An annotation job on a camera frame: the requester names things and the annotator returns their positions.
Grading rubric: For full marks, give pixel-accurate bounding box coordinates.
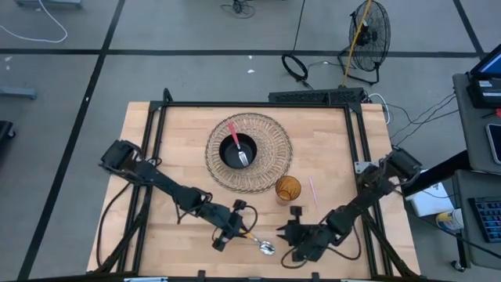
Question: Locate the black labelled device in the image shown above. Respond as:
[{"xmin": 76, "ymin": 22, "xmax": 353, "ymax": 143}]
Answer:
[{"xmin": 467, "ymin": 75, "xmax": 501, "ymax": 110}]

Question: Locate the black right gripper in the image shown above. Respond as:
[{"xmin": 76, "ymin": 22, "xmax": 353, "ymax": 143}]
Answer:
[{"xmin": 276, "ymin": 205, "xmax": 338, "ymax": 263}]

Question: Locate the black bowl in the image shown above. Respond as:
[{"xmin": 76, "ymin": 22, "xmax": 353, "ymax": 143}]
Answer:
[{"xmin": 218, "ymin": 132, "xmax": 258, "ymax": 171}]

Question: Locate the black table frame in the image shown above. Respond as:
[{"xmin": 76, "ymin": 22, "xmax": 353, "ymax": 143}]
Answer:
[{"xmin": 92, "ymin": 87, "xmax": 422, "ymax": 282}]

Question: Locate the smartphone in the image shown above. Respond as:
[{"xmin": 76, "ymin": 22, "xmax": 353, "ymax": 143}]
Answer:
[{"xmin": 485, "ymin": 122, "xmax": 501, "ymax": 166}]

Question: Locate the amber faceted plastic tumbler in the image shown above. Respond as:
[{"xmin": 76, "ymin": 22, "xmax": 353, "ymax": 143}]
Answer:
[{"xmin": 274, "ymin": 175, "xmax": 303, "ymax": 207}]

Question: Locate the round woven wicker placemat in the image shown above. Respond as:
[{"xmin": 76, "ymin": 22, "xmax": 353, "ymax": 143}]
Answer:
[{"xmin": 204, "ymin": 112, "xmax": 294, "ymax": 194}]

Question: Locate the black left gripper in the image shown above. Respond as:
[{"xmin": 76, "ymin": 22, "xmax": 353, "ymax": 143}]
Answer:
[{"xmin": 206, "ymin": 199, "xmax": 252, "ymax": 252}]

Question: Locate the grey side table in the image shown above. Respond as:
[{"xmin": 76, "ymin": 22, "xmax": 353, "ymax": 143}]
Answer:
[{"xmin": 451, "ymin": 71, "xmax": 501, "ymax": 175}]

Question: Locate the white paper box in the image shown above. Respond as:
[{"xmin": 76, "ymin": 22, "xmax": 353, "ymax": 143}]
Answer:
[{"xmin": 404, "ymin": 181, "xmax": 456, "ymax": 219}]

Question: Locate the black keyboard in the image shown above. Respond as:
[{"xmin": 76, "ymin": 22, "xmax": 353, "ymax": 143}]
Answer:
[{"xmin": 467, "ymin": 195, "xmax": 501, "ymax": 244}]

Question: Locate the black floor cable tangle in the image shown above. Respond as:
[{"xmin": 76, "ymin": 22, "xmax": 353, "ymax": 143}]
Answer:
[{"xmin": 219, "ymin": 0, "xmax": 257, "ymax": 20}]

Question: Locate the white and blue container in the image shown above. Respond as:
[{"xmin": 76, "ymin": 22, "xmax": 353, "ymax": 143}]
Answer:
[{"xmin": 434, "ymin": 208, "xmax": 465, "ymax": 233}]

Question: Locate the white floor cable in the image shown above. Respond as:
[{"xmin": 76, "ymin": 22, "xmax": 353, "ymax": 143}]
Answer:
[{"xmin": 0, "ymin": 0, "xmax": 69, "ymax": 45}]

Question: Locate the black floor fan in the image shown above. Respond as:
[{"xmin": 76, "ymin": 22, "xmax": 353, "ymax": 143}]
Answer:
[{"xmin": 337, "ymin": 0, "xmax": 393, "ymax": 87}]

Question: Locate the coiled black floor cable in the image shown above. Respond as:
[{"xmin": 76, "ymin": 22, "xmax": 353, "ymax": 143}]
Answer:
[{"xmin": 280, "ymin": 53, "xmax": 315, "ymax": 89}]

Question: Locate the yellow hose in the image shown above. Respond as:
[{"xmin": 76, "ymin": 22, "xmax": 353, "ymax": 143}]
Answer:
[{"xmin": 342, "ymin": 0, "xmax": 373, "ymax": 88}]

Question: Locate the yellow-handled metal spoon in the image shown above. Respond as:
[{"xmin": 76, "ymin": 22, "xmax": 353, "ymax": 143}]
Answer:
[{"xmin": 243, "ymin": 231, "xmax": 276, "ymax": 257}]

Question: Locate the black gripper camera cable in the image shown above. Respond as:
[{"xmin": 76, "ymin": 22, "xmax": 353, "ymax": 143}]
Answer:
[{"xmin": 241, "ymin": 204, "xmax": 260, "ymax": 233}]

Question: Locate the pink drinking straw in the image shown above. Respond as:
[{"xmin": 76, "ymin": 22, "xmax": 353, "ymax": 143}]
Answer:
[{"xmin": 308, "ymin": 175, "xmax": 319, "ymax": 209}]

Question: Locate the pink-handled metal fork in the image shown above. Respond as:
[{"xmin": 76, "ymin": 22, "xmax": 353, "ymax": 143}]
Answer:
[{"xmin": 226, "ymin": 121, "xmax": 251, "ymax": 168}]

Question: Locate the black laptop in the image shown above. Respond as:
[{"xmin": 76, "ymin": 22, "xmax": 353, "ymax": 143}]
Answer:
[{"xmin": 469, "ymin": 49, "xmax": 501, "ymax": 80}]

